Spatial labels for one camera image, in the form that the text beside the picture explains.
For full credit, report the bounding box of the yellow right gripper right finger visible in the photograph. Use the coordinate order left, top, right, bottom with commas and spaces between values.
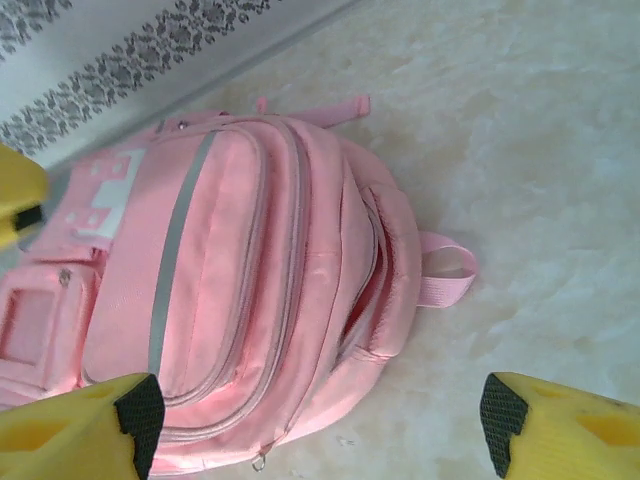
479, 372, 640, 480

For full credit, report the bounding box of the pink backpack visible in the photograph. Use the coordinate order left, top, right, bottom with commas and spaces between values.
0, 94, 479, 474

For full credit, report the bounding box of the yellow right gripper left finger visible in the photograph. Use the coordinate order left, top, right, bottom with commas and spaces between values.
0, 372, 166, 480

